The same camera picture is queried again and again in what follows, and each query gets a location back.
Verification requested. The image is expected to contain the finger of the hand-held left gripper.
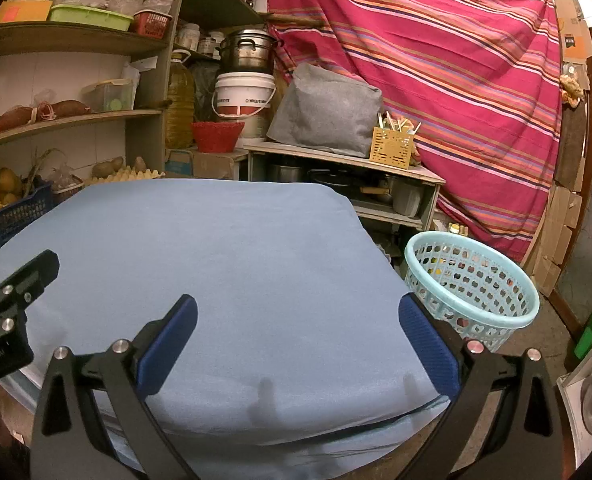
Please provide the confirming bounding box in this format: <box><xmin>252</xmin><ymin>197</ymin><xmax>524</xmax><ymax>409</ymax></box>
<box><xmin>0</xmin><ymin>249</ymin><xmax>61</xmax><ymax>333</ymax></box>

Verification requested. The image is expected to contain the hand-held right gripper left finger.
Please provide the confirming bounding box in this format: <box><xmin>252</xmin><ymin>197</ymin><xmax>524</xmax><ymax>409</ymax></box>
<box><xmin>28</xmin><ymin>294</ymin><xmax>199</xmax><ymax>480</ymax></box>

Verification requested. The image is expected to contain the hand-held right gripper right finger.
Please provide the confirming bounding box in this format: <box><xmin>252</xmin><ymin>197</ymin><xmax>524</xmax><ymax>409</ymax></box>
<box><xmin>398</xmin><ymin>294</ymin><xmax>574</xmax><ymax>480</ymax></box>

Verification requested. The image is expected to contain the light blue plastic basket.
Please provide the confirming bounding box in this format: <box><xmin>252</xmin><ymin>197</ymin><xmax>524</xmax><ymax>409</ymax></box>
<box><xmin>404</xmin><ymin>231</ymin><xmax>540</xmax><ymax>353</ymax></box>

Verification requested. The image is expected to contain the dark blue plastic crate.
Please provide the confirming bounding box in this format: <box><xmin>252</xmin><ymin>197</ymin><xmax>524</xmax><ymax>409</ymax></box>
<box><xmin>0</xmin><ymin>180</ymin><xmax>54</xmax><ymax>243</ymax></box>

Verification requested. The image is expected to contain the blue tablecloth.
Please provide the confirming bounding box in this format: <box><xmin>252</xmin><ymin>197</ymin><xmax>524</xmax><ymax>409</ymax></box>
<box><xmin>0</xmin><ymin>179</ymin><xmax>451</xmax><ymax>480</ymax></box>

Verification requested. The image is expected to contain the pile of yellow fruits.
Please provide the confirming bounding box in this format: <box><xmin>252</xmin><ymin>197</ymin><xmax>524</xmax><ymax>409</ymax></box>
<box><xmin>0</xmin><ymin>167</ymin><xmax>24</xmax><ymax>211</ymax></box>

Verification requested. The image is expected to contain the large brown potato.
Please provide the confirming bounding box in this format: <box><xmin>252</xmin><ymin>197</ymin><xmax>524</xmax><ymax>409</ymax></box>
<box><xmin>92</xmin><ymin>156</ymin><xmax>125</xmax><ymax>177</ymax></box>

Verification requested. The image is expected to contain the yellow egg tray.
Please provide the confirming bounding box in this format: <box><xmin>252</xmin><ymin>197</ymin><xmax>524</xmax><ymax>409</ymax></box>
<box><xmin>83</xmin><ymin>165</ymin><xmax>165</xmax><ymax>187</ymax></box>

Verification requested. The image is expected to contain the white lidded container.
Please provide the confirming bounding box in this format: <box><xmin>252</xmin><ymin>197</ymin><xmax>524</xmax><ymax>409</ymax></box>
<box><xmin>393</xmin><ymin>180</ymin><xmax>424</xmax><ymax>217</ymax></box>

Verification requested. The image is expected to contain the long brown sweet potato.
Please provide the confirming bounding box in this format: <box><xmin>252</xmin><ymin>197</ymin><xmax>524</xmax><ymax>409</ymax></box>
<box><xmin>0</xmin><ymin>107</ymin><xmax>34</xmax><ymax>136</ymax></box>

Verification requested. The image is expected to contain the short brown sweet potato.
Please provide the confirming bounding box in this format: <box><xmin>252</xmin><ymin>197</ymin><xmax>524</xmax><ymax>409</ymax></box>
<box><xmin>38</xmin><ymin>100</ymin><xmax>93</xmax><ymax>117</ymax></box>

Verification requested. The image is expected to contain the stack of cardboard pieces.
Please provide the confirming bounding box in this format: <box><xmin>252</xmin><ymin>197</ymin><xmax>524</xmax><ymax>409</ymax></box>
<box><xmin>526</xmin><ymin>100</ymin><xmax>589</xmax><ymax>296</ymax></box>

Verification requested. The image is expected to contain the brown cardboard box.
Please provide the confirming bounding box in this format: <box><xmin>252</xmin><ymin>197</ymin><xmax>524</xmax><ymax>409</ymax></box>
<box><xmin>165</xmin><ymin>147</ymin><xmax>249</xmax><ymax>181</ymax></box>

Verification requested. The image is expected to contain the black frying pan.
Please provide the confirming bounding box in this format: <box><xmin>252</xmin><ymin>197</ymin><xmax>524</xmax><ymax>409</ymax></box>
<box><xmin>308</xmin><ymin>167</ymin><xmax>367</xmax><ymax>196</ymax></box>

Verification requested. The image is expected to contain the clear plastic container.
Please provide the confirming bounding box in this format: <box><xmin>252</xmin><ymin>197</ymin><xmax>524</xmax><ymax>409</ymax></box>
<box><xmin>85</xmin><ymin>78</ymin><xmax>137</xmax><ymax>112</ymax></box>

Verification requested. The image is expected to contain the yellow utensil holder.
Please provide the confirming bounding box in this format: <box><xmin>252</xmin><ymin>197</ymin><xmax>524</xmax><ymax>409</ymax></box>
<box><xmin>371</xmin><ymin>126</ymin><xmax>417</xmax><ymax>170</ymax></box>

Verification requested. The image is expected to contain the grey side table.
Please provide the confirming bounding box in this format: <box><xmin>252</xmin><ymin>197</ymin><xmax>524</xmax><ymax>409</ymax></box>
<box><xmin>243</xmin><ymin>141</ymin><xmax>446</xmax><ymax>261</ymax></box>

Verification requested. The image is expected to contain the dark metal pot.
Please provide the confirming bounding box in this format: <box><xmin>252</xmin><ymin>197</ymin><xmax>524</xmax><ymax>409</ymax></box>
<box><xmin>268</xmin><ymin>160</ymin><xmax>307</xmax><ymax>183</ymax></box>

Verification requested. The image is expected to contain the red plastic basket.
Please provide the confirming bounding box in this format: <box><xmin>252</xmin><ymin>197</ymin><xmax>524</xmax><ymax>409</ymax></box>
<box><xmin>192</xmin><ymin>121</ymin><xmax>245</xmax><ymax>153</ymax></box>

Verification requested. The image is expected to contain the bunch of utensils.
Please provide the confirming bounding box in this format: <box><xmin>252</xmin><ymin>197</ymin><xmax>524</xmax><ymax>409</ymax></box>
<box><xmin>376</xmin><ymin>111</ymin><xmax>423</xmax><ymax>136</ymax></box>

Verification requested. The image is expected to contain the yellow oil bottle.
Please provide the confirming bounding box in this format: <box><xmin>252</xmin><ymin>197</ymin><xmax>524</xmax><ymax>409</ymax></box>
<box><xmin>165</xmin><ymin>50</ymin><xmax>197</xmax><ymax>150</ymax></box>

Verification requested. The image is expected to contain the white round container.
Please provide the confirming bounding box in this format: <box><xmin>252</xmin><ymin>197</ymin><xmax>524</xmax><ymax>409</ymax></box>
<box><xmin>236</xmin><ymin>115</ymin><xmax>271</xmax><ymax>142</ymax></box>

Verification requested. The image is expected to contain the wooden shelf unit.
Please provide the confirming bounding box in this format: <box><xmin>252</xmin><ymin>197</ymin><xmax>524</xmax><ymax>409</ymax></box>
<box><xmin>0</xmin><ymin>0</ymin><xmax>189</xmax><ymax>186</ymax></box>

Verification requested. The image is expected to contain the grey fabric bag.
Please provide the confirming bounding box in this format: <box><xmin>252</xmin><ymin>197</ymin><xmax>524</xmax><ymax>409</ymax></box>
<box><xmin>266</xmin><ymin>62</ymin><xmax>383</xmax><ymax>157</ymax></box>

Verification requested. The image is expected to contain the white plastic bucket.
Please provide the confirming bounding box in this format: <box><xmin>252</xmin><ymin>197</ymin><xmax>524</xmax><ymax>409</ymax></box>
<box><xmin>212</xmin><ymin>72</ymin><xmax>277</xmax><ymax>120</ymax></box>

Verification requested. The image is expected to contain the green plastic tray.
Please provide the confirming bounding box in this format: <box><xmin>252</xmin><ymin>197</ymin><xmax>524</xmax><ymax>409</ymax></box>
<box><xmin>48</xmin><ymin>4</ymin><xmax>134</xmax><ymax>32</ymax></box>

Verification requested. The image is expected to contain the yellow cardboard box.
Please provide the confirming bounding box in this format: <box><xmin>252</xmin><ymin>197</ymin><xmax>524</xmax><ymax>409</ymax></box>
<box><xmin>0</xmin><ymin>0</ymin><xmax>53</xmax><ymax>25</ymax></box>

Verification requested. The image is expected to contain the red striped cloth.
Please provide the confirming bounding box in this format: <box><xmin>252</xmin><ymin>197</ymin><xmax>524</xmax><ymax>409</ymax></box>
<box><xmin>266</xmin><ymin>0</ymin><xmax>564</xmax><ymax>263</ymax></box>

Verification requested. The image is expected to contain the small red mesh basket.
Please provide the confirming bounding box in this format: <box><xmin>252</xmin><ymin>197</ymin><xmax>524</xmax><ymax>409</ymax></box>
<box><xmin>133</xmin><ymin>10</ymin><xmax>173</xmax><ymax>39</ymax></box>

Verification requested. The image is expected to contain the white glass jar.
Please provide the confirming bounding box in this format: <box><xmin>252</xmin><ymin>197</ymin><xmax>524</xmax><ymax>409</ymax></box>
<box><xmin>176</xmin><ymin>22</ymin><xmax>201</xmax><ymax>51</ymax></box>

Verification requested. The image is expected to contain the small metal-lid jar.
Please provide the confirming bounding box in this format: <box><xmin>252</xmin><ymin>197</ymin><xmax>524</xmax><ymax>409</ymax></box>
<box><xmin>198</xmin><ymin>31</ymin><xmax>225</xmax><ymax>56</ymax></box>

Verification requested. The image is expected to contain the small brown plush toy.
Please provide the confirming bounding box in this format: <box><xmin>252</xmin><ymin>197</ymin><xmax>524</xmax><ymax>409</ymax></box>
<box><xmin>560</xmin><ymin>74</ymin><xmax>585</xmax><ymax>107</ymax></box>

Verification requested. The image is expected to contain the steel cooking pot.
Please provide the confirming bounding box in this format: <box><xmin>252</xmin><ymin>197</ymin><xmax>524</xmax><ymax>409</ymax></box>
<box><xmin>216</xmin><ymin>29</ymin><xmax>283</xmax><ymax>75</ymax></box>

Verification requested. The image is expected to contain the orange printed cardboard box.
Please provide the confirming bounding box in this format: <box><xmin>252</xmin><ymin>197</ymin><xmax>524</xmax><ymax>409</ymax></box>
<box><xmin>556</xmin><ymin>0</ymin><xmax>592</xmax><ymax>63</ymax></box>

